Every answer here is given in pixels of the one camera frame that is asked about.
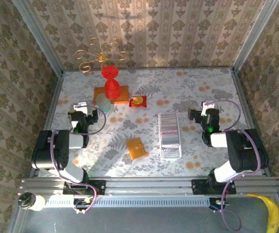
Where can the yellow banana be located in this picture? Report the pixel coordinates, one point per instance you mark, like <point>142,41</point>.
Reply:
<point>273,213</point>

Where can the orange wooden block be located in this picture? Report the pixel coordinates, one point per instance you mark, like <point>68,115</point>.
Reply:
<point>123,94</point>

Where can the gold round ornament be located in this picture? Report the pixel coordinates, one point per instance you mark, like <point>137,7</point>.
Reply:
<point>137,100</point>

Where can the white bottle black cap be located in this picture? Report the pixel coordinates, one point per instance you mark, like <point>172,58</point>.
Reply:
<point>38,202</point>

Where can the aluminium side rail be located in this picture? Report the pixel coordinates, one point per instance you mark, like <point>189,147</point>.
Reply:
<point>54,99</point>
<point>239,92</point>

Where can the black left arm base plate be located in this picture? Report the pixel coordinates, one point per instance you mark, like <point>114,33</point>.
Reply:
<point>100,187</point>

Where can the orange leather card holder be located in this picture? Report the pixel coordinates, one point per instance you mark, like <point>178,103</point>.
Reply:
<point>135,149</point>

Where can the aluminium corner post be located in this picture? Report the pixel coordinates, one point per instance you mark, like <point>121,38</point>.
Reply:
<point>40,38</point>
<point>253,34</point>

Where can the red goblet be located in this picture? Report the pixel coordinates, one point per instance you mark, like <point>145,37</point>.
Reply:
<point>111,89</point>

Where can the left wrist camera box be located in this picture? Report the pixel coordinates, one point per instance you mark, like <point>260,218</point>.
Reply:
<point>80,106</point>

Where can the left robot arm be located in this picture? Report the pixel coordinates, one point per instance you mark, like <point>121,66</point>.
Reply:
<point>44,150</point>

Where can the red square packet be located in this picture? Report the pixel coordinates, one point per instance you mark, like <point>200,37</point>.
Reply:
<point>143,104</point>

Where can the clear plastic card rack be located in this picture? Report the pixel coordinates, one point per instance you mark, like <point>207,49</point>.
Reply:
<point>169,131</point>

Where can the pale green cup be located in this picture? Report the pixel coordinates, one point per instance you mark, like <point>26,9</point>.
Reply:
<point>103,104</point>

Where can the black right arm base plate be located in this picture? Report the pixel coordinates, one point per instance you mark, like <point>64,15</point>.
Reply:
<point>199,187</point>

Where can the aluminium frame rail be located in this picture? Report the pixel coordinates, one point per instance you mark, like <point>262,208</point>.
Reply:
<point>149,184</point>

